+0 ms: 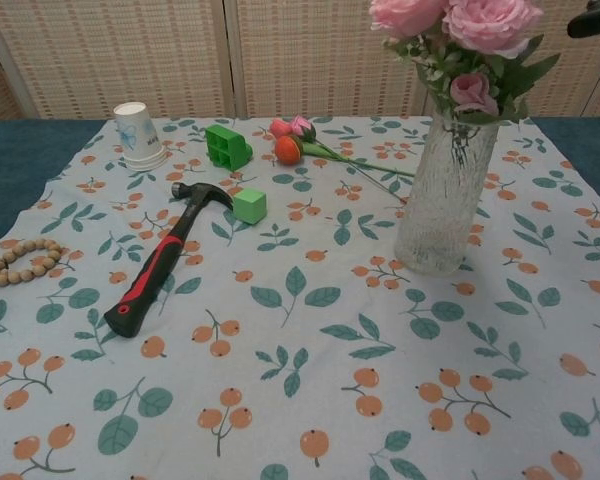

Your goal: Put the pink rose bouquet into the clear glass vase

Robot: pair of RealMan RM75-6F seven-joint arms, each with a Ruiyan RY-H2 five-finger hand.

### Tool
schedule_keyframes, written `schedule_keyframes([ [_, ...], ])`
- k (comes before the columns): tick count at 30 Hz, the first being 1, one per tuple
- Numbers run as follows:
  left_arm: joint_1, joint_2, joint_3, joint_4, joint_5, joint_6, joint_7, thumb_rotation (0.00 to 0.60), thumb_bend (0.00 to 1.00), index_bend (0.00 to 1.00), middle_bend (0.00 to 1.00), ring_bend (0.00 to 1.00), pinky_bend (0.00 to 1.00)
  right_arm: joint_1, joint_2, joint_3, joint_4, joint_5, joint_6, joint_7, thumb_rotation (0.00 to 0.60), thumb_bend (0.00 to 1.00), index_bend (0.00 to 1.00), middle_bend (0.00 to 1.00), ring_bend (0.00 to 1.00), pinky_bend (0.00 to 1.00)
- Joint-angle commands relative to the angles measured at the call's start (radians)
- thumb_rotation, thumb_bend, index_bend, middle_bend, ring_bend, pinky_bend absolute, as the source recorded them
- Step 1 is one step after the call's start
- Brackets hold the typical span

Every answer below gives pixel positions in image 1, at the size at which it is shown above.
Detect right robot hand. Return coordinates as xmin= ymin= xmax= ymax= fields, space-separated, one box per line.
xmin=566 ymin=0 xmax=600 ymax=39

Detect pink and orange tulips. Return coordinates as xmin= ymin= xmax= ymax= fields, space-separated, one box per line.
xmin=270 ymin=115 xmax=417 ymax=178

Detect wooden bead bracelet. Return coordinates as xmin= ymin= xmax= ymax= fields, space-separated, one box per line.
xmin=0 ymin=238 xmax=63 ymax=288

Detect black red claw hammer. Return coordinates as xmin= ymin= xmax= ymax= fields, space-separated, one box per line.
xmin=104 ymin=181 xmax=235 ymax=340

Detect textured glass vase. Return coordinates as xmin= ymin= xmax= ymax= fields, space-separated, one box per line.
xmin=394 ymin=110 xmax=502 ymax=276

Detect small green cube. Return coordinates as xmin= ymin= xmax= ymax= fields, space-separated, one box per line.
xmin=232 ymin=188 xmax=269 ymax=225

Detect green ribbed toy block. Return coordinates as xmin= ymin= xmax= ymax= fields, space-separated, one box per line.
xmin=204 ymin=124 xmax=255 ymax=172

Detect floral print tablecloth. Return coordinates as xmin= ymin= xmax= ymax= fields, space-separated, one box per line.
xmin=0 ymin=115 xmax=600 ymax=480

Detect pink rose bouquet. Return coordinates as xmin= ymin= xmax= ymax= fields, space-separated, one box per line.
xmin=369 ymin=0 xmax=563 ymax=166

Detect orange artificial tulip flower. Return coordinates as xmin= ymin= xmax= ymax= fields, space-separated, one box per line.
xmin=274 ymin=134 xmax=407 ymax=202

